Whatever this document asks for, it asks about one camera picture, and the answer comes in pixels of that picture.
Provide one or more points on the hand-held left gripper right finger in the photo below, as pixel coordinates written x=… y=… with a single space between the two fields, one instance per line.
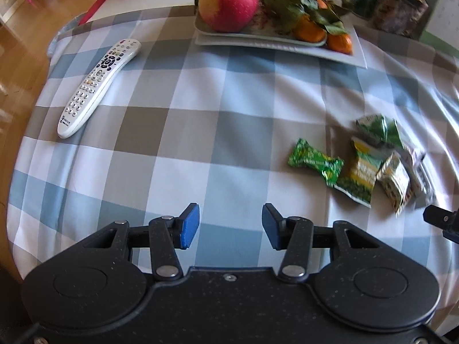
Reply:
x=270 y=225

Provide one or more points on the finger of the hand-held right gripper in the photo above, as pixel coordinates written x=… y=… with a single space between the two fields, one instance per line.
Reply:
x=437 y=218

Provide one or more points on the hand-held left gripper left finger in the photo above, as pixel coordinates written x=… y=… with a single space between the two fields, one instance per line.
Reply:
x=190 y=225

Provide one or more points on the silver snack packet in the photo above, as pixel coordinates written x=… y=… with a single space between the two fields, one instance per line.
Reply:
x=417 y=172

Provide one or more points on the gold brown patterned snack packet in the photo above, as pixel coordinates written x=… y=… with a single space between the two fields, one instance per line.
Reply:
x=394 y=182

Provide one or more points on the green twisted candy wrapper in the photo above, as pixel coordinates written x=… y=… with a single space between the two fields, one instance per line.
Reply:
x=312 y=159

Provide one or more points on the green yellow snack packet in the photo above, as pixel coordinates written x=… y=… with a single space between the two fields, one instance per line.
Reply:
x=362 y=175

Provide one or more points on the green crinkled snack packet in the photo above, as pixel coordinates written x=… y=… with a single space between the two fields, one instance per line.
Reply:
x=380 y=129

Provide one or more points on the blue grey checked tablecloth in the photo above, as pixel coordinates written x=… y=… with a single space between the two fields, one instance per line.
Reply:
x=215 y=132

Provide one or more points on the white remote control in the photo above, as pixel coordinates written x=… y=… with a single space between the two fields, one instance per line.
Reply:
x=96 y=86

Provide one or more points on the pale green dish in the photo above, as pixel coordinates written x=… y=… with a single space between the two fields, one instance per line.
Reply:
x=265 y=36

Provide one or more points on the desk calendar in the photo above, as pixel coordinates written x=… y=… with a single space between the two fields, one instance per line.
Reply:
x=444 y=18

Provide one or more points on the pile of leafy tangerines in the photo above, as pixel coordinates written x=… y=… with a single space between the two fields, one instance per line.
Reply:
x=308 y=25

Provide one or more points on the dark jar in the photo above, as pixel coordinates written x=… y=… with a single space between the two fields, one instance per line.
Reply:
x=398 y=10

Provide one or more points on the red apple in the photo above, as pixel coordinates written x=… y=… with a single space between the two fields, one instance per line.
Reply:
x=227 y=3

